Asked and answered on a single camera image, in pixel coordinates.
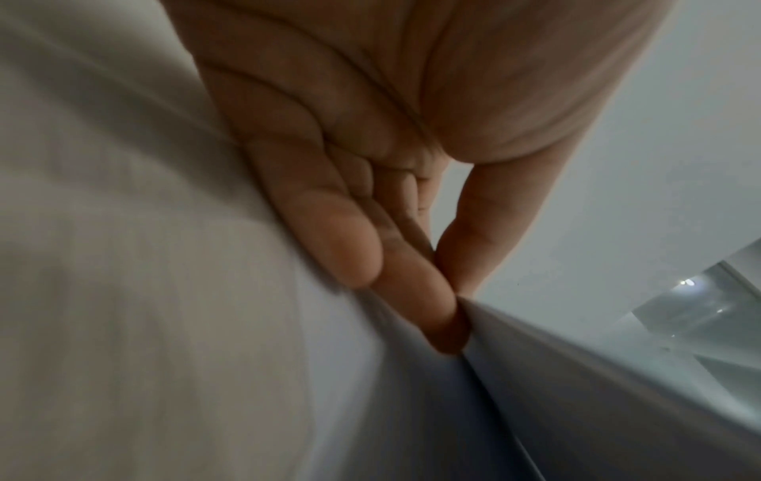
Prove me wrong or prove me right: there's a frosted glass door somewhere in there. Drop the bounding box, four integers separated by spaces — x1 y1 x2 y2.
629 236 761 410

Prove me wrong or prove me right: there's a person's left hand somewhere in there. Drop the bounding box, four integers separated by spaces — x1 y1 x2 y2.
159 0 679 356

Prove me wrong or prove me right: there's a single metal file clip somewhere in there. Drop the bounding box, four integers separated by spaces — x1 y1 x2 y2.
379 295 761 481

